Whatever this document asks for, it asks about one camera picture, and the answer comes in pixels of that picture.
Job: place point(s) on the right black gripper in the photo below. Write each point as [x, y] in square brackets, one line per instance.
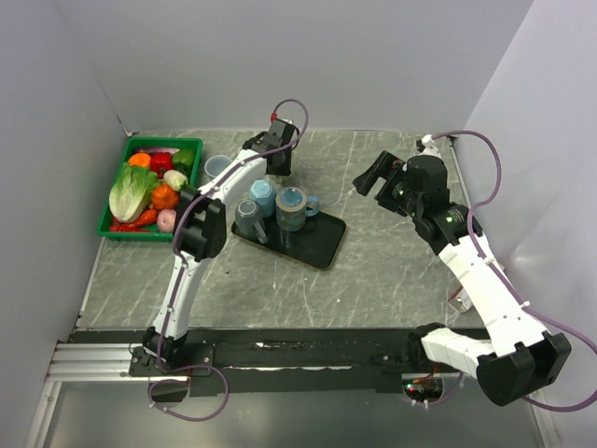
[392, 169]

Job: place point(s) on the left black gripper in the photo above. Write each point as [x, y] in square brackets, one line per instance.
[284, 171]

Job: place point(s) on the dark grey mug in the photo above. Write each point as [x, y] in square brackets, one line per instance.
[249, 221]

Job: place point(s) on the white footed mug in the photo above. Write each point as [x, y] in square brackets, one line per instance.
[215, 165]

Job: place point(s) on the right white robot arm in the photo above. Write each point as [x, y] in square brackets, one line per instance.
[520, 355]

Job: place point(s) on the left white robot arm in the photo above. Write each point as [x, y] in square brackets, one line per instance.
[200, 233]

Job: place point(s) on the light blue hexagonal mug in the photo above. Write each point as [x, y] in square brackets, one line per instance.
[264, 194]

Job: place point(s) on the blue mug tan rim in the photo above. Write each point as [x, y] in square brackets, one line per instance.
[293, 207]

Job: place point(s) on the black serving tray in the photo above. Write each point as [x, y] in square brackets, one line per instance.
[316, 244]

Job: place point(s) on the green toy pepper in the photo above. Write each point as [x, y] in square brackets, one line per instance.
[183, 160]

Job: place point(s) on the red toy pepper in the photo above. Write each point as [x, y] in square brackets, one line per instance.
[160, 163]

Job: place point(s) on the green plastic crate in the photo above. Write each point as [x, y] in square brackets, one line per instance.
[162, 197]

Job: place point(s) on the pink toy onion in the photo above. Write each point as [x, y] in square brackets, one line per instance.
[166, 220]

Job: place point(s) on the orange toy carrot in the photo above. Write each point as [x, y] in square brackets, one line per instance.
[148, 217]

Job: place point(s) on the toy cabbage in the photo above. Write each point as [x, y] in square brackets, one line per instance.
[131, 193]

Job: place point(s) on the red toy chili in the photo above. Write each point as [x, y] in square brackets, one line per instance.
[127, 227]

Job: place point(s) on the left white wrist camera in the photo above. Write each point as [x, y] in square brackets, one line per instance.
[281, 128]

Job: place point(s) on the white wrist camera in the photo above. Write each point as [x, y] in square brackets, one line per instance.
[426, 146]
[281, 128]

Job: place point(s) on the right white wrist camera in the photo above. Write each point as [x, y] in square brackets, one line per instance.
[426, 146]

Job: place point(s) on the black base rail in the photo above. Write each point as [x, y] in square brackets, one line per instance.
[287, 360]

